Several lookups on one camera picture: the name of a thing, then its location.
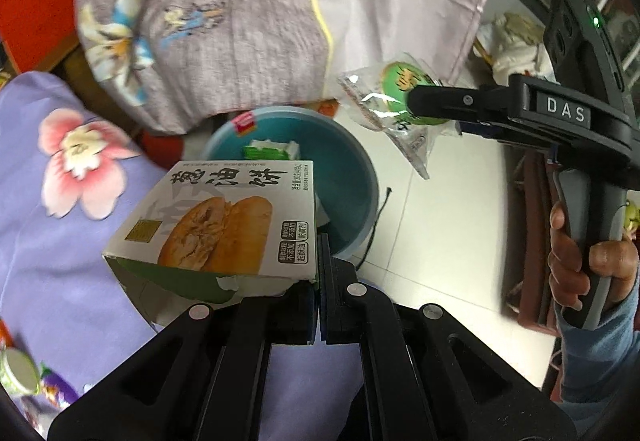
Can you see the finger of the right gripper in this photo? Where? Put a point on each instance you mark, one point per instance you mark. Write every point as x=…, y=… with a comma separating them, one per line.
x=485, y=131
x=489, y=106

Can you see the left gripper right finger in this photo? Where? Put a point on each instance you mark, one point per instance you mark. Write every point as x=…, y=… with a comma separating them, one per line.
x=425, y=375

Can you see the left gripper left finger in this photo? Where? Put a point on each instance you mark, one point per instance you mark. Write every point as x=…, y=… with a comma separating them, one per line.
x=201, y=378

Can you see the green round snack packet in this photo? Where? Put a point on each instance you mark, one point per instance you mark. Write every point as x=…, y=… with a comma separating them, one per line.
x=377, y=95

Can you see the purple dog egg toy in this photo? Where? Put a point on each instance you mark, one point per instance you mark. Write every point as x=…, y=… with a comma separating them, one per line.
x=56, y=389

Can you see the green white pastry box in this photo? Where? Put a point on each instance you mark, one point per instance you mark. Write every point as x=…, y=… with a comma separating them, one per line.
x=216, y=232

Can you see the green white carton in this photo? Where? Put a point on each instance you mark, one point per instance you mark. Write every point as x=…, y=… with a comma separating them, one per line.
x=267, y=150

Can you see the white green label jar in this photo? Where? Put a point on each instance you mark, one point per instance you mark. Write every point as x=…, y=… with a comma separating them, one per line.
x=19, y=375

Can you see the blue sleeve forearm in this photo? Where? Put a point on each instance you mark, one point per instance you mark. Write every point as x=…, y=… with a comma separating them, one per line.
x=599, y=366

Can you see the teal trash bin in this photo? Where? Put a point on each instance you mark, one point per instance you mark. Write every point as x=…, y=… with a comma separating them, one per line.
x=344, y=177

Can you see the person right hand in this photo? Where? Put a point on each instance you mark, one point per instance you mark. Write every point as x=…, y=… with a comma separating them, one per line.
x=617, y=260

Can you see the grey purple draped cloth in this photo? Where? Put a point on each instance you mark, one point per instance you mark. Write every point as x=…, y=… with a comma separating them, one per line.
x=170, y=64

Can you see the purple floral tablecloth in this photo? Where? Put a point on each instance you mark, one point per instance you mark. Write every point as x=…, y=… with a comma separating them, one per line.
x=68, y=182

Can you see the red gift bag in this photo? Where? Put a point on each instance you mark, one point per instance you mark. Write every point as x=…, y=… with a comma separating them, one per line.
x=37, y=34

